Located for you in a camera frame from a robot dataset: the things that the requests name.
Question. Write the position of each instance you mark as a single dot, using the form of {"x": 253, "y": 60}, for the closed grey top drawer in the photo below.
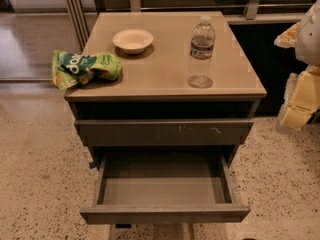
{"x": 134, "y": 133}

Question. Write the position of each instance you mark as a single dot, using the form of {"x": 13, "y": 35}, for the green chip bag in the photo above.
{"x": 70, "y": 69}

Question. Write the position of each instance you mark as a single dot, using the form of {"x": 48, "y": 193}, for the white paper bowl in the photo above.
{"x": 133, "y": 41}

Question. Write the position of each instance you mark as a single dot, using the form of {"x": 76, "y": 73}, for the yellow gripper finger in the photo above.
{"x": 287, "y": 39}
{"x": 301, "y": 98}

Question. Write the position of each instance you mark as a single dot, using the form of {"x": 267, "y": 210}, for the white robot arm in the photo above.
{"x": 307, "y": 47}

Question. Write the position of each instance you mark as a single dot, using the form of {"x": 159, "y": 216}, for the clear plastic water bottle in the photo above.
{"x": 200, "y": 54}

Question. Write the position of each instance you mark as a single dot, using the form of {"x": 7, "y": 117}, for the blue tape piece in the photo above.
{"x": 92, "y": 165}

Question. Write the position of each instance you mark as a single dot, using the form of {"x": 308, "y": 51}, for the grey drawer cabinet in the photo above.
{"x": 153, "y": 85}

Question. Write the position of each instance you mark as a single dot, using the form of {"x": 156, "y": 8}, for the open grey middle drawer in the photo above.
{"x": 164, "y": 188}

